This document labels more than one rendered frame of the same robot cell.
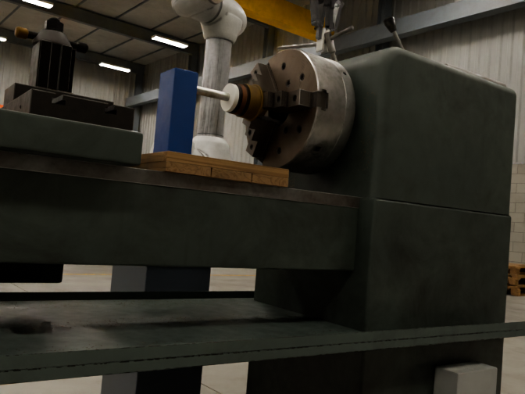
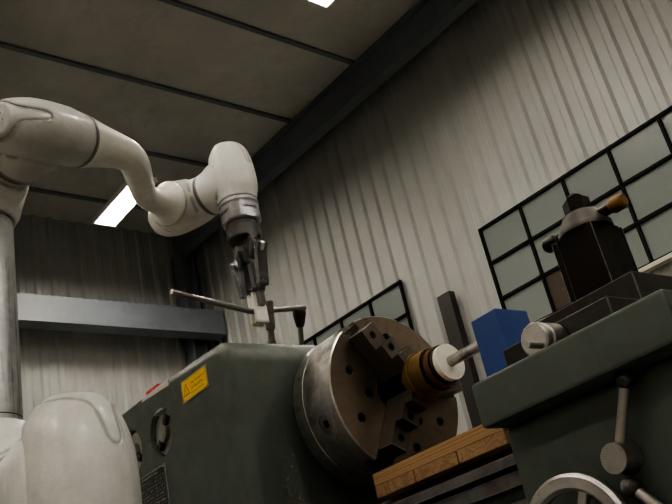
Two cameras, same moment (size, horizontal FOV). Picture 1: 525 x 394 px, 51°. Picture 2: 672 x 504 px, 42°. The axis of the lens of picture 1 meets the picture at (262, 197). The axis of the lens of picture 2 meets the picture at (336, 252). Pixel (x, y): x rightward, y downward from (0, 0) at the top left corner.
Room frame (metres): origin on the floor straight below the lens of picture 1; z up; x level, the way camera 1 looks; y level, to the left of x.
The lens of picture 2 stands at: (1.66, 1.62, 0.65)
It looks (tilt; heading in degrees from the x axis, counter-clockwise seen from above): 24 degrees up; 264
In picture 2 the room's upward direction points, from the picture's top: 13 degrees counter-clockwise
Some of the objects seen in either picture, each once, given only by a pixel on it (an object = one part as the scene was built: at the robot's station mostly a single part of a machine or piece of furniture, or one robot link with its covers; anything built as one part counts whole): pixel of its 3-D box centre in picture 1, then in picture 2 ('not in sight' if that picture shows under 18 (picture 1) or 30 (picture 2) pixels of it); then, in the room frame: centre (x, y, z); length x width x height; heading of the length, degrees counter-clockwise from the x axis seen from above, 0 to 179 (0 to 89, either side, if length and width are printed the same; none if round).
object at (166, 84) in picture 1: (174, 120); (517, 378); (1.27, 0.22, 1.00); 0.08 x 0.06 x 0.23; 35
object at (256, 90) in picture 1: (247, 102); (429, 372); (1.38, 0.06, 1.08); 0.09 x 0.09 x 0.09; 35
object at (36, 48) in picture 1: (52, 70); (597, 266); (1.18, 0.47, 1.07); 0.07 x 0.07 x 0.10; 35
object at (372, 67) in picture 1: (390, 142); (267, 468); (1.71, -0.38, 1.06); 0.59 x 0.48 x 0.39; 125
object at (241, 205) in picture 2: not in sight; (240, 215); (1.67, -0.15, 1.58); 0.09 x 0.09 x 0.06
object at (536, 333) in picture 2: not in sight; (538, 339); (1.33, 0.58, 0.95); 0.07 x 0.04 x 0.04; 35
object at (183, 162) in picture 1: (191, 172); (513, 455); (1.30, 0.17, 0.88); 0.36 x 0.30 x 0.04; 35
